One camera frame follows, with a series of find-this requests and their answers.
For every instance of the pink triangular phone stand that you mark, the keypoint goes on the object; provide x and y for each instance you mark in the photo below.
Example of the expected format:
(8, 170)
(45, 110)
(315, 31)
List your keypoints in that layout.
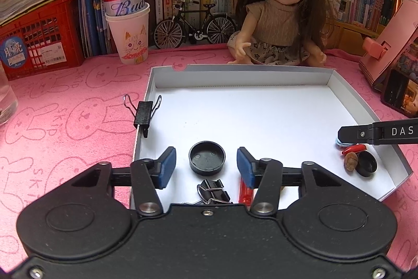
(395, 47)

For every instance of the white cardboard box lid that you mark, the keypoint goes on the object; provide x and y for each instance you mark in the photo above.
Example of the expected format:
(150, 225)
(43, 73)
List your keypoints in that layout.
(261, 109)

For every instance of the wooden organizer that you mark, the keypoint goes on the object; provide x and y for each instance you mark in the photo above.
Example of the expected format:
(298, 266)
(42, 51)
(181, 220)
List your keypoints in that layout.
(346, 34)

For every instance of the pink printed towel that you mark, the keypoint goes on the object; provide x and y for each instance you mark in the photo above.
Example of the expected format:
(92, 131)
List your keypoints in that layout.
(65, 109)

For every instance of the black round cap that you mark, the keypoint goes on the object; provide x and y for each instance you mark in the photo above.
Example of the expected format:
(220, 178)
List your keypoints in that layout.
(366, 164)
(206, 158)

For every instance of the black toy bicycle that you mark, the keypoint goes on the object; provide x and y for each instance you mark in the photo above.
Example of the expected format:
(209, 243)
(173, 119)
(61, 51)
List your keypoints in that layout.
(192, 25)

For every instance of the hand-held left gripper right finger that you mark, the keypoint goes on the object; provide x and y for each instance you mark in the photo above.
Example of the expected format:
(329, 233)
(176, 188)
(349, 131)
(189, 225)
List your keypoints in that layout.
(245, 168)

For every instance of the white paper cup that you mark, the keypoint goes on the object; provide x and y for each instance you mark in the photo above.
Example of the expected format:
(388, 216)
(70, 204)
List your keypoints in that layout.
(130, 37)

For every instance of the red plastic crate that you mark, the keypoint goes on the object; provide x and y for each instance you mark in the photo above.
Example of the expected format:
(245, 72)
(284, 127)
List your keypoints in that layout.
(39, 34)

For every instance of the blue hair clip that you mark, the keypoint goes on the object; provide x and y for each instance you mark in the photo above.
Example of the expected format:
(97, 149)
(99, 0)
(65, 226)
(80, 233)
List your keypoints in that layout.
(342, 144)

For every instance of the black binder clip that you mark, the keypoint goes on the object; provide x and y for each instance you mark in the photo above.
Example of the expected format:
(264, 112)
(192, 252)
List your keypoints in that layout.
(212, 190)
(145, 114)

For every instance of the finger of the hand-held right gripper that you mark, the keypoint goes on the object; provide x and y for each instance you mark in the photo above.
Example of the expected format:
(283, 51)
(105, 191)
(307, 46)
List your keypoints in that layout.
(352, 134)

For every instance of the black smartphone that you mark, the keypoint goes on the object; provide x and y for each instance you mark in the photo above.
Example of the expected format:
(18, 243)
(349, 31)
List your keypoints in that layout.
(400, 92)

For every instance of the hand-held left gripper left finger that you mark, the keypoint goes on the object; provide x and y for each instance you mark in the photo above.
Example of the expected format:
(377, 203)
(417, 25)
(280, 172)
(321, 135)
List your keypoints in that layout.
(166, 168)

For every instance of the small brown nut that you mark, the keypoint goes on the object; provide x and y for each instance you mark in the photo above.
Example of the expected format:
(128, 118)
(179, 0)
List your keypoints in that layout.
(351, 163)

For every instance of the brown-haired doll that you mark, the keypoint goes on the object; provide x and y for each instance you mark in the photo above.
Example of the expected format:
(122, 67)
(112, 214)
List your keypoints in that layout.
(284, 20)

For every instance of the clear glass mug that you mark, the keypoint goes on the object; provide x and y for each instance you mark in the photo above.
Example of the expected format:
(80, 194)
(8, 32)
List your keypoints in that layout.
(5, 99)

